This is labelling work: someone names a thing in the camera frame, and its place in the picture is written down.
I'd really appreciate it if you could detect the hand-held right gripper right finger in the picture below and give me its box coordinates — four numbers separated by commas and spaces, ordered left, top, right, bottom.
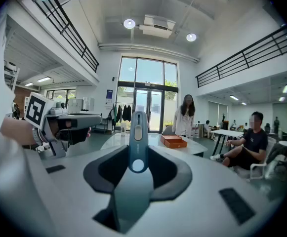
120, 145, 284, 237

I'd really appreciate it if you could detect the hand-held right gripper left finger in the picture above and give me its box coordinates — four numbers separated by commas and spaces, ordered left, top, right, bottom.
24, 144, 130, 237

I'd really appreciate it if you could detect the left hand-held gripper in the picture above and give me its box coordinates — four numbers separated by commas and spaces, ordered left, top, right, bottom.
24, 92, 103, 159

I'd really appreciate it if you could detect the teal handled tool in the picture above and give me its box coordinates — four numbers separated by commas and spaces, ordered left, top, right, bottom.
113, 111, 155, 234

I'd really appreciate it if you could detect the orange plastic tray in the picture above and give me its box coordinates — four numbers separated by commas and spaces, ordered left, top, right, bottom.
160, 134, 188, 149

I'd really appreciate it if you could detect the person's left forearm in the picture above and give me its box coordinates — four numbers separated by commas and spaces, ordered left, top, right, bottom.
0, 117, 36, 146

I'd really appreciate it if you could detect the person's left hand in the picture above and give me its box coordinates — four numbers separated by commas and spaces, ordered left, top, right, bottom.
50, 119, 73, 141

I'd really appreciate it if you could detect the black metal shelf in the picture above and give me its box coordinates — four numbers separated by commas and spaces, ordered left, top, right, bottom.
91, 118, 113, 134

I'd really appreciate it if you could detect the plain white cabinet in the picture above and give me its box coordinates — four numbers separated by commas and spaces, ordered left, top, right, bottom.
82, 97, 95, 112

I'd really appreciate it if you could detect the white locker cabinet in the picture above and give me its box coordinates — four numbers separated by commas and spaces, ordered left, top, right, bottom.
67, 98, 83, 114

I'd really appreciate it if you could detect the green hanging garment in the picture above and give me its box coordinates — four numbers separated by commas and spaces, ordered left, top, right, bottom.
109, 106, 117, 126

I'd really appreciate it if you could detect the black coat rack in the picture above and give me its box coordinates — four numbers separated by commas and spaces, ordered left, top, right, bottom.
107, 102, 134, 133

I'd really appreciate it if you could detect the black hanging jacket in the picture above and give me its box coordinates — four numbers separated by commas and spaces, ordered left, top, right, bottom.
122, 104, 132, 122

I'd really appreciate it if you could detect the white chair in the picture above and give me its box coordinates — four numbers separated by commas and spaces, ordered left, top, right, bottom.
233, 136, 279, 181

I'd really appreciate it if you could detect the black mezzanine railing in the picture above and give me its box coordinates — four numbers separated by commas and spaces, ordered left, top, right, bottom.
195, 25, 287, 88
31, 0, 100, 73

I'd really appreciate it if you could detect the glass entrance door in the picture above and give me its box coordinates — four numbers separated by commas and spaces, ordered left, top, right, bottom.
117, 55, 179, 133

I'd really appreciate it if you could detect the white shelf with devices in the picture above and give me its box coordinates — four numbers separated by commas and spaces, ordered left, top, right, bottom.
4, 60, 21, 91

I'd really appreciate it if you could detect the white ceiling pipe run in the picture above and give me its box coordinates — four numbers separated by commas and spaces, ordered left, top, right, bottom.
98, 42, 200, 63

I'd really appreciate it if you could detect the white ceiling air conditioner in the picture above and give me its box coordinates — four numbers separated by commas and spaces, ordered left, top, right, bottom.
139, 14, 177, 39

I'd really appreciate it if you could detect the white desk with black frame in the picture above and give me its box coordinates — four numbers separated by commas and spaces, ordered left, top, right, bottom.
210, 129, 244, 156

